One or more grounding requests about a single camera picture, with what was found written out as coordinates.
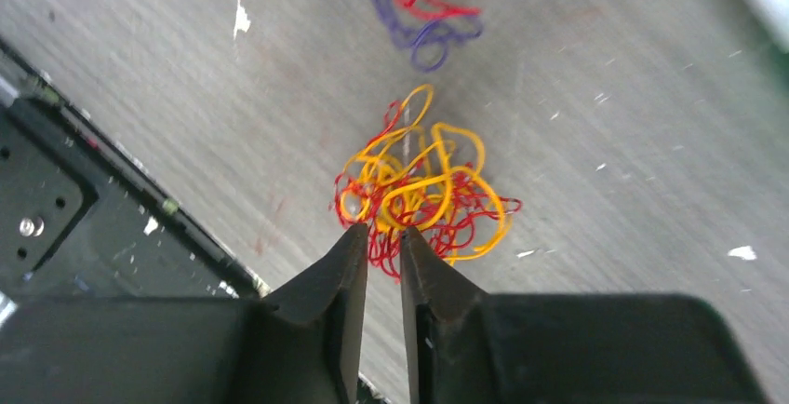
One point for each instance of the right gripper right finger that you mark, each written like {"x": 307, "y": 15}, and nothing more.
{"x": 465, "y": 345}

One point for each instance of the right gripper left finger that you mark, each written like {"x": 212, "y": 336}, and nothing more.
{"x": 298, "y": 344}

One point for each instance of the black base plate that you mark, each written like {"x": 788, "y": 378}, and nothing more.
{"x": 81, "y": 216}

